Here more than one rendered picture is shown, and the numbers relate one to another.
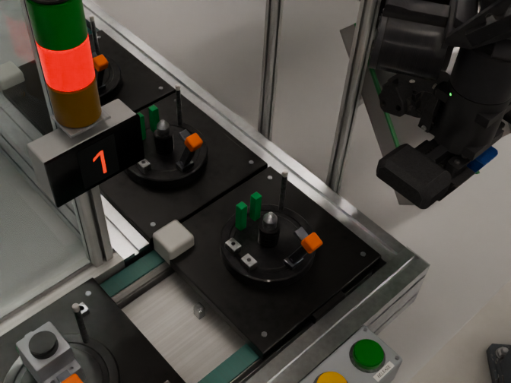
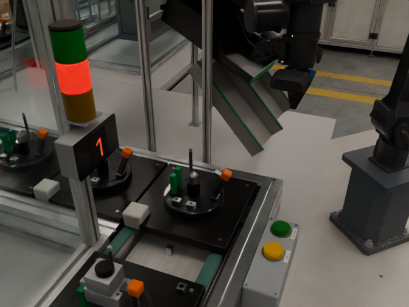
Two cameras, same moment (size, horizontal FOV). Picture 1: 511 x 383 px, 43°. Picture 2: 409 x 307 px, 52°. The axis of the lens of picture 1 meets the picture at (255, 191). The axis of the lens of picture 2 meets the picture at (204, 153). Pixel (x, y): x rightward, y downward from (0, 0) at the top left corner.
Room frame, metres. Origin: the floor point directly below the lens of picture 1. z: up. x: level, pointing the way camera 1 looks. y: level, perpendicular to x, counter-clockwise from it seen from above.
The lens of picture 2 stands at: (-0.14, 0.25, 1.59)
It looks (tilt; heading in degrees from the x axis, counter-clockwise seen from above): 33 degrees down; 337
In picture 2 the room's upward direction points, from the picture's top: straight up
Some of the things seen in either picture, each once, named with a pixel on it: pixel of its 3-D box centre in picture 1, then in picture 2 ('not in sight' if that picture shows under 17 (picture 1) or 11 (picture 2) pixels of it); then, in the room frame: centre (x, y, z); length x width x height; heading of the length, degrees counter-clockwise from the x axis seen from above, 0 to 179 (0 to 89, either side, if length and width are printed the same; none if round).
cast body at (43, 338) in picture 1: (44, 351); (101, 279); (0.34, 0.23, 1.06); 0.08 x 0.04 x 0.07; 46
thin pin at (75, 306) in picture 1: (80, 324); (112, 264); (0.39, 0.20, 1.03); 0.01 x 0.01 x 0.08
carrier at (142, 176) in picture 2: (163, 138); (101, 163); (0.74, 0.15, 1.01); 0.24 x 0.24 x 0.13; 46
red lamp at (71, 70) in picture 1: (66, 57); (73, 74); (0.52, 0.20, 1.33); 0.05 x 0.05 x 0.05
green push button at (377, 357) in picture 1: (367, 355); (280, 229); (0.41, -0.16, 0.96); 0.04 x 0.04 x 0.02
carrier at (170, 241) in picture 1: (268, 230); (193, 185); (0.57, -0.02, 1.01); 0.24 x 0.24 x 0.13; 46
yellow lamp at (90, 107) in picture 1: (74, 95); (78, 102); (0.52, 0.20, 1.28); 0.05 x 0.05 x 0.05
